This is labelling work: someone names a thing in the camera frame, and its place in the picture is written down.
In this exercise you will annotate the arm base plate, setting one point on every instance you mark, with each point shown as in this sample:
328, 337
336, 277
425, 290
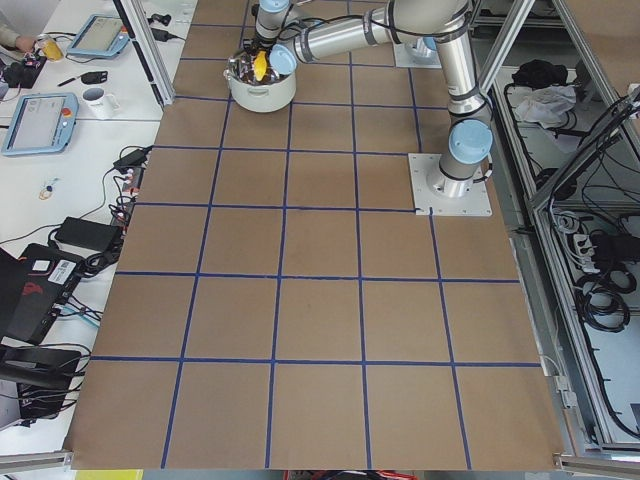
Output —
434, 194
420, 54

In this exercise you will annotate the white cloth heap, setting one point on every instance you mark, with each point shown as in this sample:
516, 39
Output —
547, 106

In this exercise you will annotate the upper teach pendant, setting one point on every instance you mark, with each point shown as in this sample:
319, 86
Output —
102, 36

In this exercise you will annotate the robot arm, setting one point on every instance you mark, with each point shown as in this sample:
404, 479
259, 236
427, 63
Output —
400, 23
271, 16

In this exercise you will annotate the pale green pot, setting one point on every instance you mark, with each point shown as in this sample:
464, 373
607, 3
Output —
275, 91

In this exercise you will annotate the black laptop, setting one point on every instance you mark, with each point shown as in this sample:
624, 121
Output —
34, 286

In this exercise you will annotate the yellow corn cob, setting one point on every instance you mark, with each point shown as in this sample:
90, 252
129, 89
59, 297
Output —
260, 65

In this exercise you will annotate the lower teach pendant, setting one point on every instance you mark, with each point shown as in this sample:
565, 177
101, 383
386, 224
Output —
41, 124

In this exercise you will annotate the white mug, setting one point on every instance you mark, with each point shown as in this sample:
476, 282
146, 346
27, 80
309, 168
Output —
103, 105

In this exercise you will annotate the black pen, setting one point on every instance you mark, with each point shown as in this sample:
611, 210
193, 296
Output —
67, 81

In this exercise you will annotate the black power adapter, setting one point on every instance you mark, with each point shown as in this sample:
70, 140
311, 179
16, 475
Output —
88, 234

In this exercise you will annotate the aluminium frame post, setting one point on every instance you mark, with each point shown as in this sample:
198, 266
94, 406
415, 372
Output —
135, 21

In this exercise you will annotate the teach pendant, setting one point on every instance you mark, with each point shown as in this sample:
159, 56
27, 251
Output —
41, 124
102, 36

